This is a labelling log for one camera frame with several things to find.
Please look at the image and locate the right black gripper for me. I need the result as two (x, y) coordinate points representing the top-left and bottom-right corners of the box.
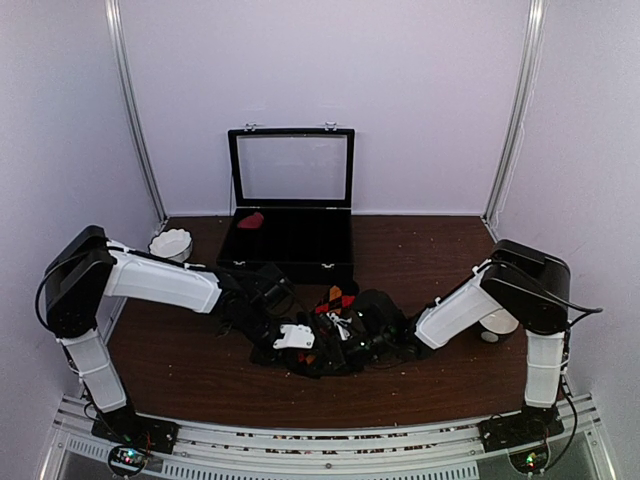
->
(307, 328), (392, 375)

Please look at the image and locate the black red orange argyle sock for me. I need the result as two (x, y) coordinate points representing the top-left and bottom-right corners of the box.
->
(297, 284), (359, 366)

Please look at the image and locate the maroon purple striped sock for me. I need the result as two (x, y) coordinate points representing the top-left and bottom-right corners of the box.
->
(237, 212), (264, 230)

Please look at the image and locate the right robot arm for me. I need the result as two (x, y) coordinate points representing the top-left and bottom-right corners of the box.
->
(343, 240), (596, 442)

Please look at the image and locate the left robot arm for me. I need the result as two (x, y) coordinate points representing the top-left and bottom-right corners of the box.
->
(34, 225), (319, 444)

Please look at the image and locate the white fluted bowl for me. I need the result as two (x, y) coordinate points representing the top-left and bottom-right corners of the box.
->
(149, 229), (193, 262)

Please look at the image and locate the black display box with lid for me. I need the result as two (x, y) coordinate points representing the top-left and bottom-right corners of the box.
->
(217, 126), (356, 285)

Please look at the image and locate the white and navy bowl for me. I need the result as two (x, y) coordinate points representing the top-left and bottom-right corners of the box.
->
(479, 309), (520, 344)

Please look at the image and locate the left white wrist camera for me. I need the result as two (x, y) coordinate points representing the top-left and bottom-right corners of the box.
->
(273, 324), (315, 350)

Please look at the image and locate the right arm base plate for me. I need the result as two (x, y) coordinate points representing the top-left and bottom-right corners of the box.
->
(478, 413), (564, 452)

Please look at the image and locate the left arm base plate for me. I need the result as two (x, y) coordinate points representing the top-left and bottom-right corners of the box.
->
(91, 417), (179, 454)

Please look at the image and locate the front aluminium rail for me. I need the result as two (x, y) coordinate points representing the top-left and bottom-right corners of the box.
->
(35, 395), (622, 479)

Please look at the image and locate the left aluminium frame post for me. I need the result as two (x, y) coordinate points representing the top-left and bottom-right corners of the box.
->
(104, 0), (169, 225)

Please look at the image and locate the aluminium frame post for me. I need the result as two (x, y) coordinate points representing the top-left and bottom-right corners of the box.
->
(104, 0), (169, 225)
(483, 0), (549, 236)

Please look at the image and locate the right aluminium frame post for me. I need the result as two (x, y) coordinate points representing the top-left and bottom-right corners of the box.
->
(483, 0), (549, 236)

